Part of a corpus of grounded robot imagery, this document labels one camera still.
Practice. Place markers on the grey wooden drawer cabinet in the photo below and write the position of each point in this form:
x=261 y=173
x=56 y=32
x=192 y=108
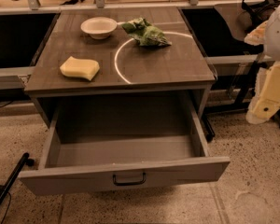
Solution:
x=124 y=65

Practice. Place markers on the black metal drawer handle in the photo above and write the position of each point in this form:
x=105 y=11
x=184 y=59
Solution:
x=129 y=180

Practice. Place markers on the yellow sponge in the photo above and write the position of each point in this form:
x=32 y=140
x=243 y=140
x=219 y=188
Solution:
x=82 y=68

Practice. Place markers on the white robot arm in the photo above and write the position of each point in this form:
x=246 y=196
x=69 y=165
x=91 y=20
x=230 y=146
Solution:
x=267 y=34

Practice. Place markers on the open grey top drawer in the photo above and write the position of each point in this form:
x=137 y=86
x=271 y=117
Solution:
x=92 y=138

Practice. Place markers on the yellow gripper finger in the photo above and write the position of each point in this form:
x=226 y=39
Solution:
x=266 y=101

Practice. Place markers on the green jalapeno chip bag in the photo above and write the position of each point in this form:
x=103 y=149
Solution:
x=145 y=34

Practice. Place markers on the black tripod leg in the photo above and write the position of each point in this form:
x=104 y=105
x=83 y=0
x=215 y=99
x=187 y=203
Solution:
x=24 y=160

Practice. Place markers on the black metal table frame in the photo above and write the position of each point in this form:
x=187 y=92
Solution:
x=242 y=100

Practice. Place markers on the white paper bowl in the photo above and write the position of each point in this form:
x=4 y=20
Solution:
x=99 y=27

